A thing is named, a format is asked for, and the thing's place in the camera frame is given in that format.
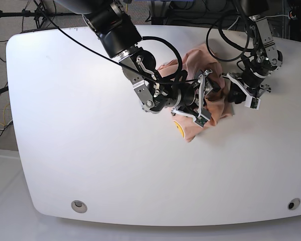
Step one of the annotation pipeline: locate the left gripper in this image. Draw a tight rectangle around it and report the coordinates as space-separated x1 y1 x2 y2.
220 69 271 104

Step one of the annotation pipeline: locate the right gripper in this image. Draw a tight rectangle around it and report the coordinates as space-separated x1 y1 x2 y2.
171 69 221 121

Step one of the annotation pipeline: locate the peach pink T-shirt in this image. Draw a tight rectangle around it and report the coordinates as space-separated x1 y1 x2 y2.
172 43 233 143

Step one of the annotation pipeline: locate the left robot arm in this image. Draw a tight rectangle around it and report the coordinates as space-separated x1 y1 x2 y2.
213 1 283 109

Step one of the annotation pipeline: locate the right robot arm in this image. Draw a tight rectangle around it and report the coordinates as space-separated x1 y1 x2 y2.
58 1 215 126

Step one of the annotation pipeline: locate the black tripod stand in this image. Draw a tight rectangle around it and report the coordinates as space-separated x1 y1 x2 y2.
0 4 78 31

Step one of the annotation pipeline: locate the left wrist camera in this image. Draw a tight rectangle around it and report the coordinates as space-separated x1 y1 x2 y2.
245 96 261 110

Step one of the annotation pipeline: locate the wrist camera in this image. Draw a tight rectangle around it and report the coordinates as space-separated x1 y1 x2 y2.
194 113 211 128
245 96 261 110

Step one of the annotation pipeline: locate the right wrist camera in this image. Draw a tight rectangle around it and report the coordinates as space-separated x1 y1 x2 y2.
194 113 211 128

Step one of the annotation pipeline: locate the white cable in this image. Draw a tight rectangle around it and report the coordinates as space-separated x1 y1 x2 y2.
227 15 241 30

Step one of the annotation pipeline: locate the black equipment frame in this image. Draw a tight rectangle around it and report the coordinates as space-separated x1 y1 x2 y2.
145 1 301 42

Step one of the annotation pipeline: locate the right table cable grommet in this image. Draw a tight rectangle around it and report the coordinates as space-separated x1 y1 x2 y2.
287 198 301 210

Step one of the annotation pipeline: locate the table cable grommet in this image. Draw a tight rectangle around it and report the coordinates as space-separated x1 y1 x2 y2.
71 200 87 213
287 198 301 210

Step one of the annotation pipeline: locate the left table cable grommet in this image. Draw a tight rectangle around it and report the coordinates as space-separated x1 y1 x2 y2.
71 200 87 213

